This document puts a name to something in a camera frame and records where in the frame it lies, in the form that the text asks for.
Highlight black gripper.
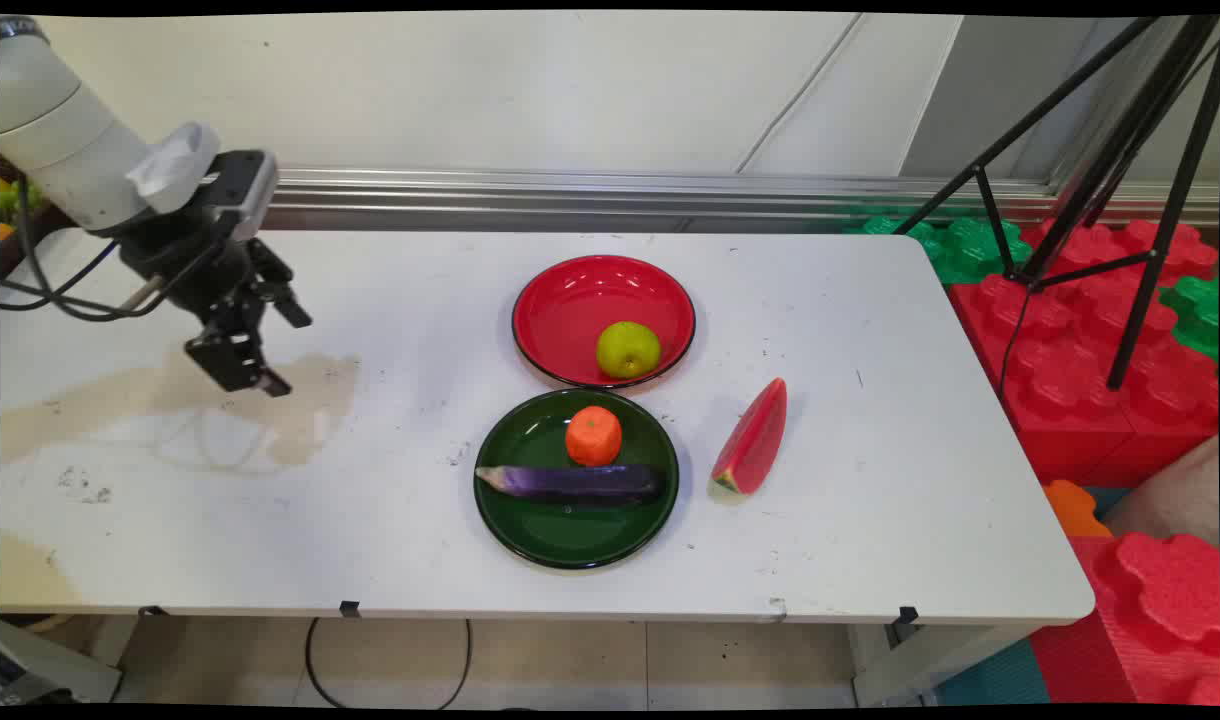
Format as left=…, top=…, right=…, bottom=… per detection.
left=118, top=205, right=314, bottom=399

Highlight orange toy tangerine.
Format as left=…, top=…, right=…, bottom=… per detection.
left=565, top=405, right=624, bottom=468

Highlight dark wicker basket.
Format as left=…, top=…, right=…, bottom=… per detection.
left=0, top=175, right=51, bottom=281

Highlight green toy grapes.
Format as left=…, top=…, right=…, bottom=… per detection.
left=0, top=178, right=43, bottom=223

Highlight red plate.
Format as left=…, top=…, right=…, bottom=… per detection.
left=511, top=254, right=698, bottom=390

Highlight purple toy eggplant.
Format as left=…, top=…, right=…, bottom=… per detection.
left=475, top=463, right=666, bottom=504

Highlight dark green plate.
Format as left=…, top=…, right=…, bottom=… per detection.
left=473, top=389, right=681, bottom=571

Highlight green toy apple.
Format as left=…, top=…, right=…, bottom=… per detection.
left=596, top=321, right=663, bottom=380

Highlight toy watermelon slice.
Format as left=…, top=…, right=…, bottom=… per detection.
left=708, top=377, right=789, bottom=498

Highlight green foam block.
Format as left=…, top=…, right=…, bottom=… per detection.
left=842, top=215, right=1033, bottom=286
left=1158, top=274, right=1220, bottom=363

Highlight white table leg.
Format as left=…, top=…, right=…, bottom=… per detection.
left=850, top=622, right=1036, bottom=707

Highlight large red foam block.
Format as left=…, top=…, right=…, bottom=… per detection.
left=948, top=218, right=1220, bottom=488

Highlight teal floor mat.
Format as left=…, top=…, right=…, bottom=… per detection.
left=933, top=638, right=1053, bottom=707

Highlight orange foam piece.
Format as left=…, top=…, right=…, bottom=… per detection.
left=1043, top=479, right=1112, bottom=539

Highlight black tripod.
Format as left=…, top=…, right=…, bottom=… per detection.
left=892, top=15, right=1220, bottom=391

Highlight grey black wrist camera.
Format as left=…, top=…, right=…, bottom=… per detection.
left=205, top=150, right=280, bottom=242

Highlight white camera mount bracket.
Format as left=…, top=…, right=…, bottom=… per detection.
left=127, top=122, right=222, bottom=214

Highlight aluminium rail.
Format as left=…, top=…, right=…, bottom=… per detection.
left=198, top=166, right=1220, bottom=233

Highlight black floor cable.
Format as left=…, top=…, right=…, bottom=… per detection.
left=304, top=618, right=472, bottom=710

